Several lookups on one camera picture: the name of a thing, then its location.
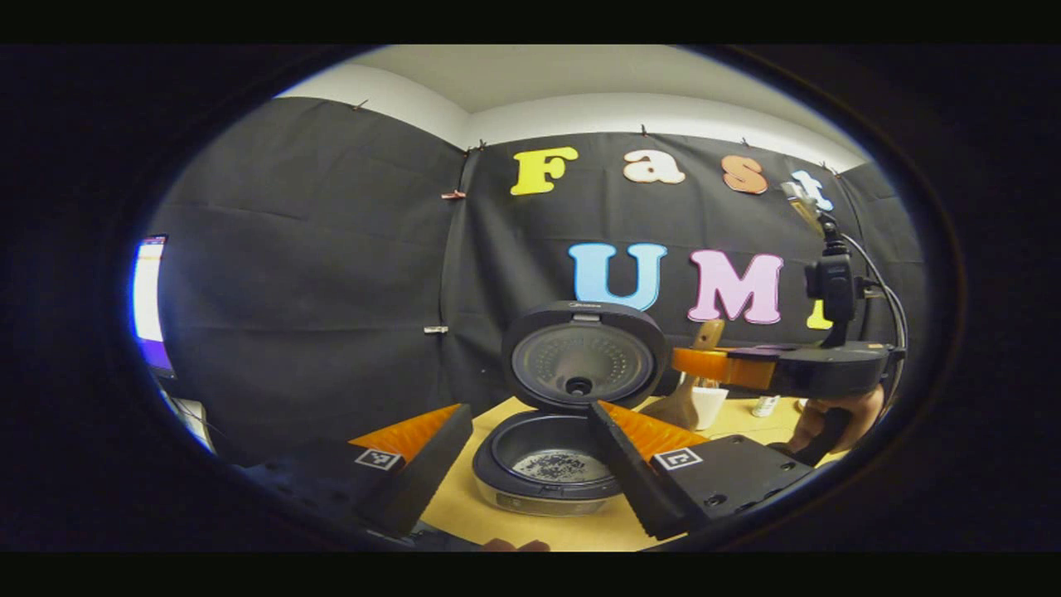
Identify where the black backdrop cloth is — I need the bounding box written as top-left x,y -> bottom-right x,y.
145,97 -> 929,465

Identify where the dark grey rice cooker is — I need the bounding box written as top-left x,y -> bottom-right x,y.
472,301 -> 671,517

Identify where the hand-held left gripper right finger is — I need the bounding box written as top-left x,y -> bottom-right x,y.
587,400 -> 818,540

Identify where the white toaster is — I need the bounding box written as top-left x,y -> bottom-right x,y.
690,386 -> 730,430

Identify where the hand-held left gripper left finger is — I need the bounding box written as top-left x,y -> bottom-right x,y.
240,404 -> 474,538

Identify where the computer monitor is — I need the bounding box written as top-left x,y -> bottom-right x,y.
133,235 -> 177,380

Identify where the wooden spoon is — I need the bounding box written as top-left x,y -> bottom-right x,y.
638,319 -> 727,431

